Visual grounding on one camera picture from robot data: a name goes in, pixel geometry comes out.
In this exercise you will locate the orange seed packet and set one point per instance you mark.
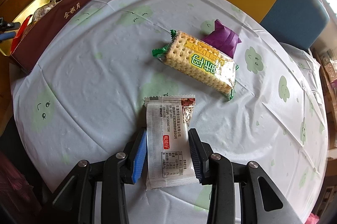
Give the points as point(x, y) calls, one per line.
point(40, 12)

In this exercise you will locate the large red snack packet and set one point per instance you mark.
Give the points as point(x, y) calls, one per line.
point(17, 38)

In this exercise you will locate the purple snack packet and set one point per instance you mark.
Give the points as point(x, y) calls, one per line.
point(223, 39)

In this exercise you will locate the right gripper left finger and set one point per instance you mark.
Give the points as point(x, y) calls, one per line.
point(74, 199)

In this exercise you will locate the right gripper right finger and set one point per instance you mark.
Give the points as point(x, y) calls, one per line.
point(261, 200)

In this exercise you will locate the gold tin box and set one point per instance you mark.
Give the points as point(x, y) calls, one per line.
point(37, 36)

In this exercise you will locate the cloud print tablecloth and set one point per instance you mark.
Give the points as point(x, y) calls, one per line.
point(83, 98)

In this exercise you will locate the green cracker packet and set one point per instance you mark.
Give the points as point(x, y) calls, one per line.
point(200, 61)

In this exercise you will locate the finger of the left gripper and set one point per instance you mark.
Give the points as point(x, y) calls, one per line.
point(8, 26)
point(7, 35)

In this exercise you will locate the wooden side table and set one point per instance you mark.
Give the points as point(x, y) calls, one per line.
point(329, 101)

